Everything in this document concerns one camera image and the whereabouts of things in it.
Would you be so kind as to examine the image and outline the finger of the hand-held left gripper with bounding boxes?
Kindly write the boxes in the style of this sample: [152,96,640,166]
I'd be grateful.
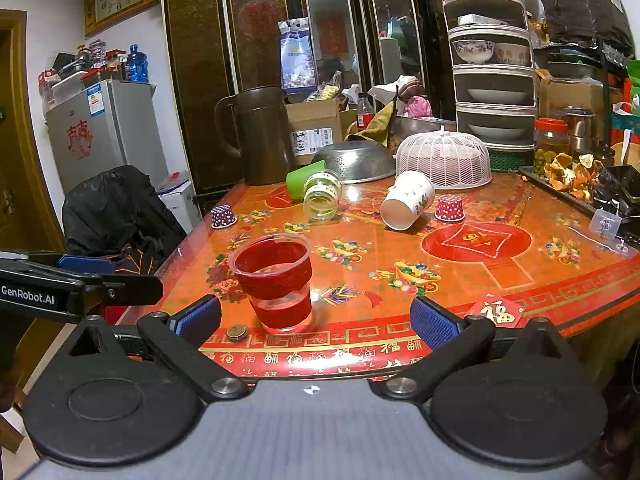
[0,250,119,276]
[75,273,165,309]

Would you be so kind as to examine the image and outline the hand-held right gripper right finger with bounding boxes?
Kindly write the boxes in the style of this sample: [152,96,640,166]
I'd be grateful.
[370,296,576,404]

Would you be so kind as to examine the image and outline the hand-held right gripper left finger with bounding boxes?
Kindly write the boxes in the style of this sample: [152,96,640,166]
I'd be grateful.
[67,296,251,404]

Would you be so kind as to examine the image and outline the clear plastic cup red band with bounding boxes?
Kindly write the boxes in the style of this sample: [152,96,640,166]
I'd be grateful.
[228,233,314,334]

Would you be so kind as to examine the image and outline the purple polka dot small cup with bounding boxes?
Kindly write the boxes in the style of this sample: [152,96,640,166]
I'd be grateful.
[210,204,238,229]

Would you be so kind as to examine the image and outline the red polka dot small cup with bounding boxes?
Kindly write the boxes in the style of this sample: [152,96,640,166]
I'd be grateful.
[434,194,466,223]

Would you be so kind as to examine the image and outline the white printed paper cup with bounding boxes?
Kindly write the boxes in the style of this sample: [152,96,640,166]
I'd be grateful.
[379,170,436,231]

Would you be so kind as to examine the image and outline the clear glass cup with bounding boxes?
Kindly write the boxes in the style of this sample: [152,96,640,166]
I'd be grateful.
[303,170,344,223]

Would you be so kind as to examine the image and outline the green plastic cup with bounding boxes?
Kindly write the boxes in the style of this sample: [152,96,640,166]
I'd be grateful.
[285,160,327,201]

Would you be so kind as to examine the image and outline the red paper envelope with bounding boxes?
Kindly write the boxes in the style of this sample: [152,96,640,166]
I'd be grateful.
[465,294,526,328]

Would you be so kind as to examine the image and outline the red printed tablecloth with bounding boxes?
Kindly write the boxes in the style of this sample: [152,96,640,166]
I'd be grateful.
[117,170,640,381]

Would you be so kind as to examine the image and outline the white carton box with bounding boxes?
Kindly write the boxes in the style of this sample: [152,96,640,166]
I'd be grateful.
[156,172,201,233]

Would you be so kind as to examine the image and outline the wooden door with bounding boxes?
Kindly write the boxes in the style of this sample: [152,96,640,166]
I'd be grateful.
[0,9,66,253]

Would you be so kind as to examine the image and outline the silver small fridge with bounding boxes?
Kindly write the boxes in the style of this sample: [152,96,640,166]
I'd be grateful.
[46,79,168,193]

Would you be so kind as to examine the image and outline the white mesh food cover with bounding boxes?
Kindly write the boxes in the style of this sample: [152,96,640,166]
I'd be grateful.
[395,127,493,190]

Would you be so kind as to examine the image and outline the steel colander bowl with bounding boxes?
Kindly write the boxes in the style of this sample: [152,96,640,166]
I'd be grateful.
[311,140,397,184]

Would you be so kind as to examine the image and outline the green plastic basket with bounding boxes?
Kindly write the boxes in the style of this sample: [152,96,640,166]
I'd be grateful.
[487,149,536,172]

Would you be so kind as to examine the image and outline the brown plastic pitcher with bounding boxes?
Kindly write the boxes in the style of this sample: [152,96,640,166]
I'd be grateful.
[214,86,297,186]

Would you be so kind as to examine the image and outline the steel pot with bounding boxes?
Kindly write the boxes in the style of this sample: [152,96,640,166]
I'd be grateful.
[390,116,457,153]

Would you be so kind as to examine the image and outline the clear plastic hook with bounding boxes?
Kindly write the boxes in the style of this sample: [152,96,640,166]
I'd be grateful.
[588,208,632,256]

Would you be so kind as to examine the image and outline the pile of orange peels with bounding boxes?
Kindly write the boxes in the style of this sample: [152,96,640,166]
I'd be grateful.
[544,153,604,202]

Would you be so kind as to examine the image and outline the yellow cloth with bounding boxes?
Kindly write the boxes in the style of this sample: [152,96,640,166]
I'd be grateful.
[345,102,397,148]

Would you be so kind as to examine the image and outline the blue water bottle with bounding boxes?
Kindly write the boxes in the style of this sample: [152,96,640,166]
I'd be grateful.
[127,44,149,83]

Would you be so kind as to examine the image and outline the red label sauce bottle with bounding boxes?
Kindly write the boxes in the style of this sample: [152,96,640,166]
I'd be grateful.
[356,92,376,131]

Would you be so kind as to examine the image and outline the red lid glass jar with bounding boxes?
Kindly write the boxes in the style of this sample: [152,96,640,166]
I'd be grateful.
[534,118,571,157]

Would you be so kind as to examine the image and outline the cardboard box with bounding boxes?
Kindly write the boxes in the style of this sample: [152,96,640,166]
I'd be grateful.
[285,99,358,167]

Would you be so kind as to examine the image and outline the black tray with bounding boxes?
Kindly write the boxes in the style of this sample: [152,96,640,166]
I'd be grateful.
[519,152,640,222]

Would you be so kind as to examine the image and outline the white stacked dish rack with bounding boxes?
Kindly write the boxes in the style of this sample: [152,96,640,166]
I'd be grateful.
[434,0,538,153]

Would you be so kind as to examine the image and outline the blue patterned bowl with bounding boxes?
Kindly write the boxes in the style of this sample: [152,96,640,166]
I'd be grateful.
[452,39,496,64]

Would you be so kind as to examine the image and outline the blue snack bag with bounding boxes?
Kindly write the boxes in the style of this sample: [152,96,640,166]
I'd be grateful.
[277,17,319,93]

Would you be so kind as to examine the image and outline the black cloth cover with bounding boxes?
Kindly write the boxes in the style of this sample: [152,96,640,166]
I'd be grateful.
[531,0,636,56]

